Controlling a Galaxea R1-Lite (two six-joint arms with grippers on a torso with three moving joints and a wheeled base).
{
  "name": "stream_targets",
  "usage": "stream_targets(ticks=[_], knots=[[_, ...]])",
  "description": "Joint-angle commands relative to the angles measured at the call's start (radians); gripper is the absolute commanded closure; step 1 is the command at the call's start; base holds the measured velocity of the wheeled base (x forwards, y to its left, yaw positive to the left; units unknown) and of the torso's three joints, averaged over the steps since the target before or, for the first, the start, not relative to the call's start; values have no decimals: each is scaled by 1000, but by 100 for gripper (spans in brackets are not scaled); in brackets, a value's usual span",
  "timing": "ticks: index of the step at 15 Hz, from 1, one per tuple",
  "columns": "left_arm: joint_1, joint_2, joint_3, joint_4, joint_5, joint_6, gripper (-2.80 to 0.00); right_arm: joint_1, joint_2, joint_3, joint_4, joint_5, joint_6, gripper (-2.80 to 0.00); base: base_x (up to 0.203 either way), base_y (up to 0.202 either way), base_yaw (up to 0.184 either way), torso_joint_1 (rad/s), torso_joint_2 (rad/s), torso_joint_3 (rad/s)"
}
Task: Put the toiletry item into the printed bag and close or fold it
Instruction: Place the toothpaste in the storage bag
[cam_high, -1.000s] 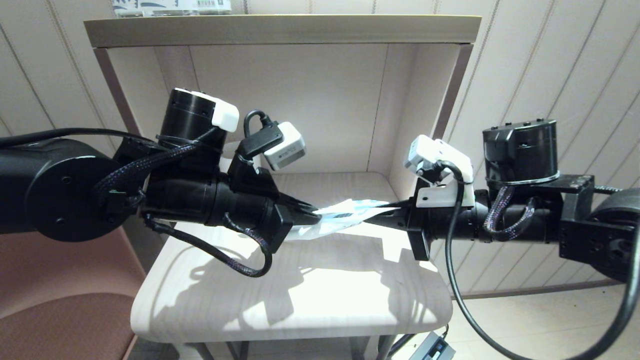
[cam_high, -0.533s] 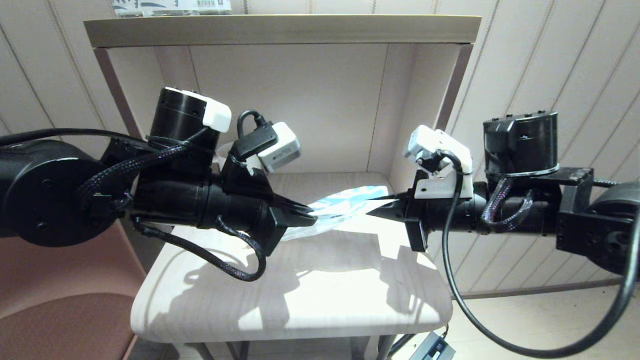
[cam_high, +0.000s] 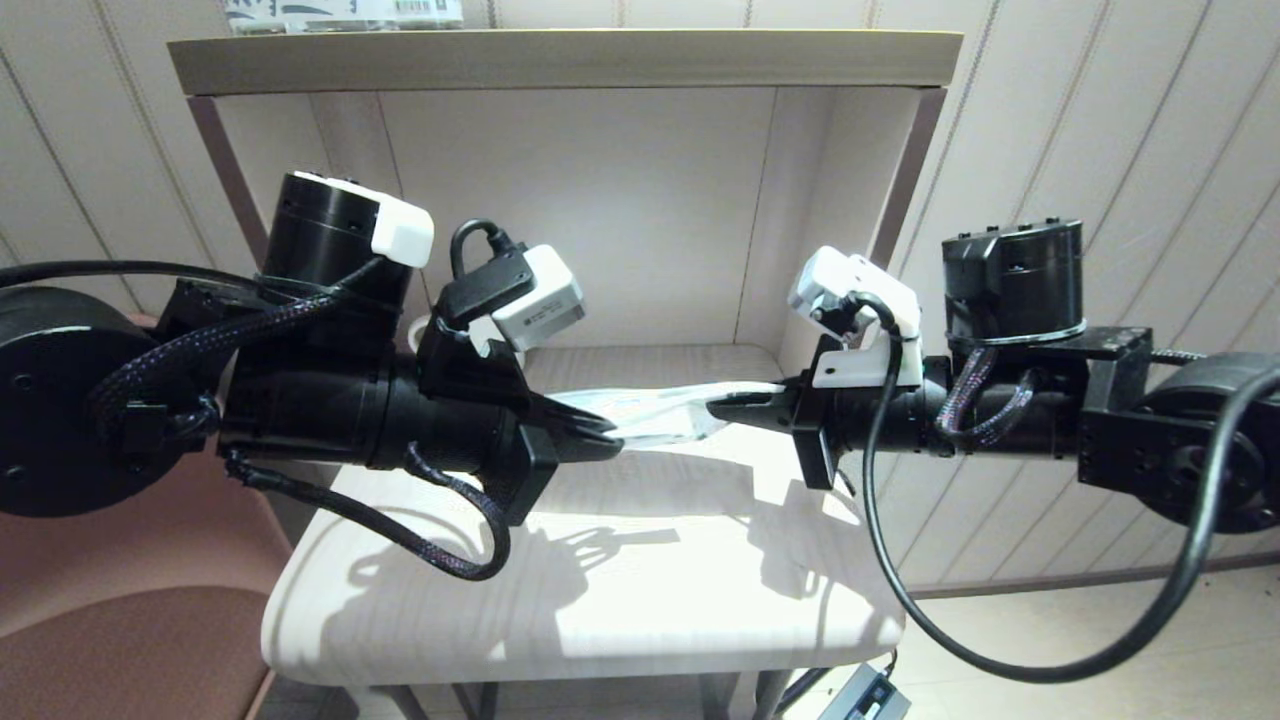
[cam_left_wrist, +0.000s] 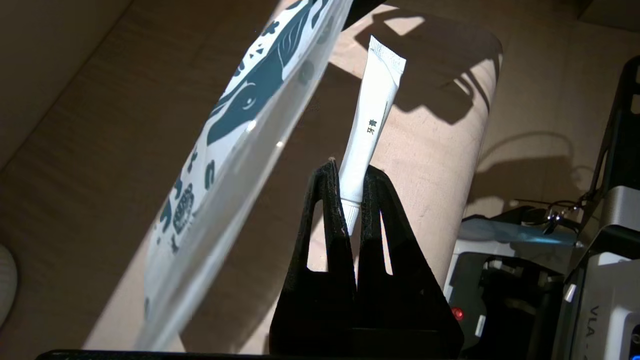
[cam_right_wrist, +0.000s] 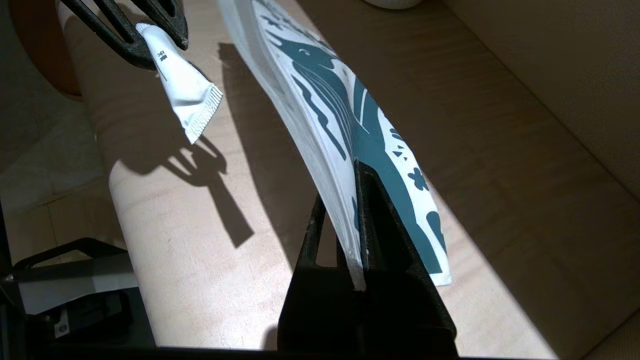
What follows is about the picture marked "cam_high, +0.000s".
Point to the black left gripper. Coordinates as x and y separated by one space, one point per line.
440 430

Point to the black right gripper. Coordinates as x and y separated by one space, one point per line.
890 420

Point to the white floral zipper pouch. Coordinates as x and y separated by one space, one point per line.
740 395

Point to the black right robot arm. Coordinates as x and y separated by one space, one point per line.
1150 440

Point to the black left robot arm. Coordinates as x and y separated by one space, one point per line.
300 400

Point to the white ribbed ceramic mug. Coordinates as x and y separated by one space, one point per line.
420 328

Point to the light wood shelf desk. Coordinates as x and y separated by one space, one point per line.
650 200

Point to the black power adapter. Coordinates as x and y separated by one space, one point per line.
865 695

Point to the white blue patterned package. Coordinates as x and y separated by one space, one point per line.
340 8

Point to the brown upholstered chair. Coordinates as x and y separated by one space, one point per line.
120 620

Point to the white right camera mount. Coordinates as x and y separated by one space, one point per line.
880 365

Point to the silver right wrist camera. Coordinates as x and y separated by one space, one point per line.
820 290

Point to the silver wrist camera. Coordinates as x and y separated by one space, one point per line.
540 300
820 290

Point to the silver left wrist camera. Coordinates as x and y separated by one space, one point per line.
540 300

